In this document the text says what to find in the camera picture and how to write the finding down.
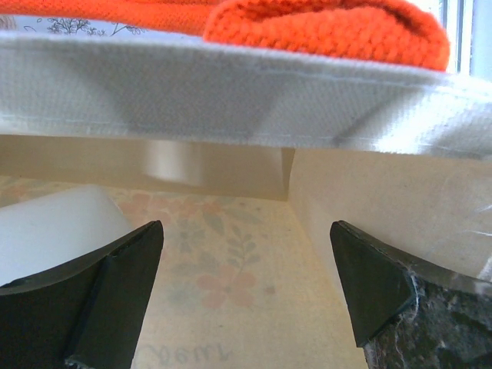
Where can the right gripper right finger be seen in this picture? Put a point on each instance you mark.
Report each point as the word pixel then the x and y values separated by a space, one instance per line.
pixel 407 312

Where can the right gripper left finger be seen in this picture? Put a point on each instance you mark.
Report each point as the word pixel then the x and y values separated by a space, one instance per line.
pixel 84 313

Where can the white rectangular lotion bottle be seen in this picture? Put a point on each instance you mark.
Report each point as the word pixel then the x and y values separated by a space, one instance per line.
pixel 42 233

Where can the beige canvas bag orange handles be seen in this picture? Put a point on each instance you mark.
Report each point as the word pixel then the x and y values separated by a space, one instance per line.
pixel 247 128

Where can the floral patterned tablecloth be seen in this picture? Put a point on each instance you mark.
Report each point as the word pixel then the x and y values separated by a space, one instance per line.
pixel 70 26

